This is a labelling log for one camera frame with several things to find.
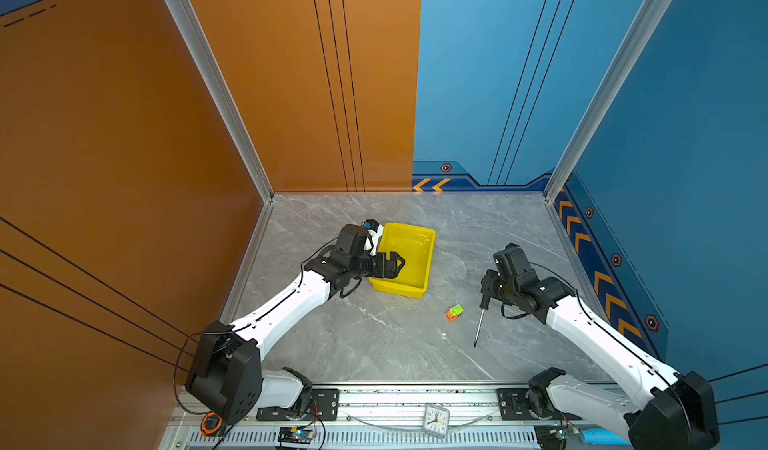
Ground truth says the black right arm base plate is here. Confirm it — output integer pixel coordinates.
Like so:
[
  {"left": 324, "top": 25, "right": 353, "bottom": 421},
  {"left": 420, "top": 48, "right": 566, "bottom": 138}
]
[{"left": 496, "top": 387, "right": 581, "bottom": 421}]

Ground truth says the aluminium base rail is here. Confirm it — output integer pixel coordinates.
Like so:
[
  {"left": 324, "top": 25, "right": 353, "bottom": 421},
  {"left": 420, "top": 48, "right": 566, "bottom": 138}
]
[{"left": 157, "top": 381, "right": 631, "bottom": 450}]

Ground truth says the small white clock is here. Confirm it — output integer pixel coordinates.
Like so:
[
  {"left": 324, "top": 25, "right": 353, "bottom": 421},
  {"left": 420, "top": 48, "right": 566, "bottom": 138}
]
[{"left": 422, "top": 405, "right": 450, "bottom": 438}]

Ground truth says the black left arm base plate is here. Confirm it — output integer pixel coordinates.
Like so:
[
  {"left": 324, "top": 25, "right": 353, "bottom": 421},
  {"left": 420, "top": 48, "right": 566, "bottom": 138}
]
[{"left": 256, "top": 387, "right": 340, "bottom": 422}]

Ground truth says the aluminium corner post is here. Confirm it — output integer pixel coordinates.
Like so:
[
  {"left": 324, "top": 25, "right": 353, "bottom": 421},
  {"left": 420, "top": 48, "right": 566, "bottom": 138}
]
[
  {"left": 163, "top": 0, "right": 274, "bottom": 204},
  {"left": 543, "top": 0, "right": 673, "bottom": 204}
]

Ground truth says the aluminium corner post right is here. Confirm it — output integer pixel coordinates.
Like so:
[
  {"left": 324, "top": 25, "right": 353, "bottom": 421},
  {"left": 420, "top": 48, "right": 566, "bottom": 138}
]
[{"left": 543, "top": 0, "right": 673, "bottom": 204}]

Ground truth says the yellow plastic bin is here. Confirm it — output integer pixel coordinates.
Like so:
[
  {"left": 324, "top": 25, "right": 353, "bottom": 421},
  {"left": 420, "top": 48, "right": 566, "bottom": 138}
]
[{"left": 369, "top": 223, "right": 437, "bottom": 299}]

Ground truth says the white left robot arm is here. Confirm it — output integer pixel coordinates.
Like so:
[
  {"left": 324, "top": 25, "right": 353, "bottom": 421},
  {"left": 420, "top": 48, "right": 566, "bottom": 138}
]
[{"left": 184, "top": 220, "right": 405, "bottom": 426}]

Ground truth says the green orange toy block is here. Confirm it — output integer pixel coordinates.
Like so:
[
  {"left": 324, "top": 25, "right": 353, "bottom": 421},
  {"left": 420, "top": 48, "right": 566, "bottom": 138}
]
[{"left": 445, "top": 304, "right": 465, "bottom": 322}]

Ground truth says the green circuit board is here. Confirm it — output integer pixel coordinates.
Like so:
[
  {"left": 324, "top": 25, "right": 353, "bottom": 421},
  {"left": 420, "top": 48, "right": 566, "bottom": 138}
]
[{"left": 276, "top": 427, "right": 317, "bottom": 449}]

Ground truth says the black orange screwdriver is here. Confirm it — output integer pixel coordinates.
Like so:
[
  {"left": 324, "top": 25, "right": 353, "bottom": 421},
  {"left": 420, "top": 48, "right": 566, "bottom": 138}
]
[{"left": 473, "top": 307, "right": 488, "bottom": 348}]

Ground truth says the aluminium corner post left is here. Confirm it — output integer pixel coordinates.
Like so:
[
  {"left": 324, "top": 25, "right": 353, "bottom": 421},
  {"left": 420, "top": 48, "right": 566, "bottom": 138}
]
[{"left": 163, "top": 0, "right": 274, "bottom": 204}]

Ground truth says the blue tube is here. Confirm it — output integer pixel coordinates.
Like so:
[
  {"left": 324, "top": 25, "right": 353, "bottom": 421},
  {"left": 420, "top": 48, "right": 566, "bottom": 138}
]
[{"left": 579, "top": 428, "right": 631, "bottom": 446}]

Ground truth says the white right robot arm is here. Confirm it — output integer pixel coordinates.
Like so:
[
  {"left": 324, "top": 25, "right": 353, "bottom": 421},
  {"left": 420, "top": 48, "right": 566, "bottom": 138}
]
[{"left": 481, "top": 244, "right": 720, "bottom": 449}]

